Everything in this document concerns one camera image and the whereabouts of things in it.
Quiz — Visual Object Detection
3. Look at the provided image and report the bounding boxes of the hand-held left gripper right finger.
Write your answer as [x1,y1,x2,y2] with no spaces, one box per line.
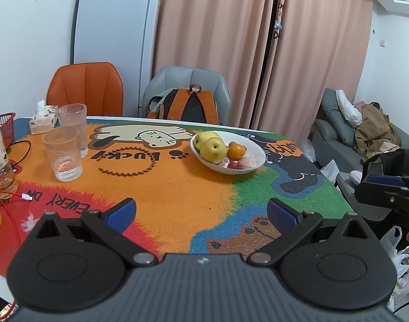
[246,198,382,265]

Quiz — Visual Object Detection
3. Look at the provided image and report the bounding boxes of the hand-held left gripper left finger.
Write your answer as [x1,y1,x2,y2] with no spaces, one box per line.
[30,198,158,265]

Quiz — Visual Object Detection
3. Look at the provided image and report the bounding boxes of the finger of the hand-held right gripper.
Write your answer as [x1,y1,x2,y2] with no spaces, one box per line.
[360,174,409,188]
[355,182,409,213]

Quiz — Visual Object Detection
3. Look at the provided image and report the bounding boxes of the pink sausage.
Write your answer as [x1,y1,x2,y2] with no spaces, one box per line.
[239,154,259,170]

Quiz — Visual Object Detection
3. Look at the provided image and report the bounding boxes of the white ceramic plate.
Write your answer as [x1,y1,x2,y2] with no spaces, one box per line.
[190,131,267,175]

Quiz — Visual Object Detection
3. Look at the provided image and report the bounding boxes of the orange tangerine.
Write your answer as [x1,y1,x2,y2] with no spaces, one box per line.
[229,143,247,161]

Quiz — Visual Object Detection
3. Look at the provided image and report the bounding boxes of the yellow-green pear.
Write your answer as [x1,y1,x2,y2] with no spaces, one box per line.
[194,131,222,151]
[200,137,228,164]

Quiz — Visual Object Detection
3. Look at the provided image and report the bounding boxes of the large white plastic bag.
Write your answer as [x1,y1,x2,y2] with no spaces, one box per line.
[379,225,409,312]

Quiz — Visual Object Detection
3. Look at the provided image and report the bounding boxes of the grey sofa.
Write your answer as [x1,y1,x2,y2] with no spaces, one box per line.
[308,88,409,222]

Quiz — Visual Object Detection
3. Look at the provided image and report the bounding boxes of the cartoon cat table mat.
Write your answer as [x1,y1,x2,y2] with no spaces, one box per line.
[0,117,356,270]

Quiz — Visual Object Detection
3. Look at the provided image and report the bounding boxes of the white pillow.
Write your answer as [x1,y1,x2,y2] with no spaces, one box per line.
[335,89,363,129]

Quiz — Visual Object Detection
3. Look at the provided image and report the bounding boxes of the clear plastic cup, front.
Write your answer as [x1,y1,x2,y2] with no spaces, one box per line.
[43,126,83,182]

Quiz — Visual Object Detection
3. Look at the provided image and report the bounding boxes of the clear plastic cup,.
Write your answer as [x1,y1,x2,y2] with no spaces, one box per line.
[57,103,88,159]
[43,126,83,182]

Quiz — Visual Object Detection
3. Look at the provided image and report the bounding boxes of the grey sofa cushion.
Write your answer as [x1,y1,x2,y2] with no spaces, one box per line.
[320,89,356,138]

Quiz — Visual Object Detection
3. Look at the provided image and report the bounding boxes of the clear plastic cup, back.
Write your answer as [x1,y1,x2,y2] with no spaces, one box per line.
[57,103,88,159]

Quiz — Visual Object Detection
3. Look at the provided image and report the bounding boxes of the patterned tissue box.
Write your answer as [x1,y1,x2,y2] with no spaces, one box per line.
[29,96,59,135]

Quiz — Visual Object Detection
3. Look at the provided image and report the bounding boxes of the orange and black backpack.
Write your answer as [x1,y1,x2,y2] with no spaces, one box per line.
[146,84,222,125]

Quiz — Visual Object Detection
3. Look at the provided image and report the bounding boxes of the orange chair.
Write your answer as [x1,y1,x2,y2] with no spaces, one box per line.
[46,62,124,117]

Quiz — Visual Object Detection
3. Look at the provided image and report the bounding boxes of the pink curtain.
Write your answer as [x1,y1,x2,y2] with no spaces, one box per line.
[151,0,279,131]
[255,0,374,148]

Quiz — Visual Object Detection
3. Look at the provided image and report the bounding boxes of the red plastic basket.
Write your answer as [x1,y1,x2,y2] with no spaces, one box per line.
[0,112,17,151]

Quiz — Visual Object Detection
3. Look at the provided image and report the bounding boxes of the grey chair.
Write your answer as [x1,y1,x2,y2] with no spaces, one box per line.
[142,66,232,126]

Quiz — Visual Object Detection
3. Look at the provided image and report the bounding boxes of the white refrigerator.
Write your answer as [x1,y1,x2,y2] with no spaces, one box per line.
[73,0,163,84]

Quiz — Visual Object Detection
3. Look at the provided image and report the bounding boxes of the blue curtain clip ornament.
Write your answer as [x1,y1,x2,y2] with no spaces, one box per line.
[274,3,285,39]

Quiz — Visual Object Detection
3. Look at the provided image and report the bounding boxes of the red cable with white plug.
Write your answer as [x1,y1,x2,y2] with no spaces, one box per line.
[0,189,36,312]

